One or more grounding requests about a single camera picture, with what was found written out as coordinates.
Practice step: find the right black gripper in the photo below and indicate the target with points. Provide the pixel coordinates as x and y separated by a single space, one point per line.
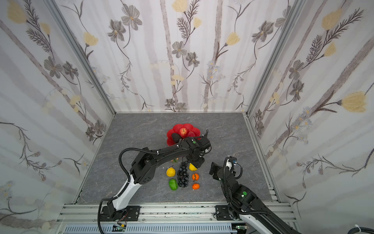
215 170

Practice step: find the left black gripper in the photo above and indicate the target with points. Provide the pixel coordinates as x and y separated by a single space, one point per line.
177 138

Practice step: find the yellow fake lemon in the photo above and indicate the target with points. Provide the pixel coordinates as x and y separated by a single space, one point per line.
192 167

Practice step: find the red crinkled fake fruit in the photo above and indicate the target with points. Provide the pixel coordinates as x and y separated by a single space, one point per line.
183 132

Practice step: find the yellow fake pear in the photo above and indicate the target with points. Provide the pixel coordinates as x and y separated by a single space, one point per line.
170 172

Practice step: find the green fake lime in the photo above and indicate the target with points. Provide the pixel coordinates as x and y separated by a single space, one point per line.
173 184

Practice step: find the dark fake avocado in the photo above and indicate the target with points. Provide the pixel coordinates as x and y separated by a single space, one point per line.
176 137

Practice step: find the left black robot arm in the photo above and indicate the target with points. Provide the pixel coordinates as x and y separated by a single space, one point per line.
143 171

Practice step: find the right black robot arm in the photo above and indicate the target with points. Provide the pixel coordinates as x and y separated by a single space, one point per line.
245 205

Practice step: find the orange fake tangerine upper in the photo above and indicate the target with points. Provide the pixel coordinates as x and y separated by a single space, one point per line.
195 177

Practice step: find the orange fake tangerine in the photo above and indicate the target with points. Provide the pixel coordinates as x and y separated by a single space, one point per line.
196 186
195 177

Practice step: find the black fake grape bunch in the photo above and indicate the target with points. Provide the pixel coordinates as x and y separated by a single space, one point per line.
182 175

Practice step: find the orange fake tangerine lower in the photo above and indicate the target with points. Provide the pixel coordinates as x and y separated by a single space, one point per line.
196 186

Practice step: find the red flower-shaped fruit bowl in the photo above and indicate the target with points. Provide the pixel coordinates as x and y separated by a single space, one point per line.
176 129

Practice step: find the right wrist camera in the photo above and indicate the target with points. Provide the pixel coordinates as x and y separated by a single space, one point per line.
231 162

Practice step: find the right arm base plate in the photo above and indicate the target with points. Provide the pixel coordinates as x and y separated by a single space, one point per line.
222 213

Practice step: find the white perforated cable duct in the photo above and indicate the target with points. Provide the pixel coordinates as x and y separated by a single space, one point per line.
158 228

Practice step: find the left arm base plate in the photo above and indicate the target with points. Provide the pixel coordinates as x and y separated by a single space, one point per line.
131 213

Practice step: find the aluminium mounting rail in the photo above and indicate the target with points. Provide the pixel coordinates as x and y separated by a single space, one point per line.
165 212

